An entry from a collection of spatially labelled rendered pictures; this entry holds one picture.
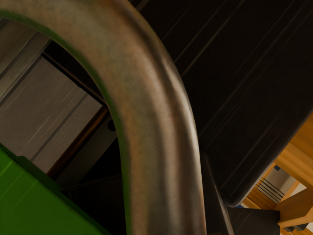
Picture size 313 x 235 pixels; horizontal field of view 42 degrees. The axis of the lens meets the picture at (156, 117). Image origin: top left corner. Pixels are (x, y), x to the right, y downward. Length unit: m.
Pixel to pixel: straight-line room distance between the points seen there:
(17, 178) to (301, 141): 0.84
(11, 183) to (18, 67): 0.07
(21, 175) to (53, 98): 0.49
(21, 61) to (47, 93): 0.43
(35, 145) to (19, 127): 0.09
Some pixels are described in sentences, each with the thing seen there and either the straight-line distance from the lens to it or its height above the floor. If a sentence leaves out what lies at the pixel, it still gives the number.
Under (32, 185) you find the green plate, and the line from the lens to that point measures 0.23.
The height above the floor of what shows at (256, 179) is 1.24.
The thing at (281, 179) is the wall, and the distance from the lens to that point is 9.41.
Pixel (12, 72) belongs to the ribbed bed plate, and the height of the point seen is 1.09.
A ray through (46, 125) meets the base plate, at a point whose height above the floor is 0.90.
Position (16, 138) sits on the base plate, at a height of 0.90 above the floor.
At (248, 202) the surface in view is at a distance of 4.37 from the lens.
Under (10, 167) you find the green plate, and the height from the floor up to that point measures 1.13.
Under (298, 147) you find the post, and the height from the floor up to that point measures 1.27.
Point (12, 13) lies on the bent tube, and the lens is 0.16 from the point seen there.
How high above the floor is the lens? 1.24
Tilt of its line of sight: 15 degrees down
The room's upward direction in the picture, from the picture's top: 128 degrees clockwise
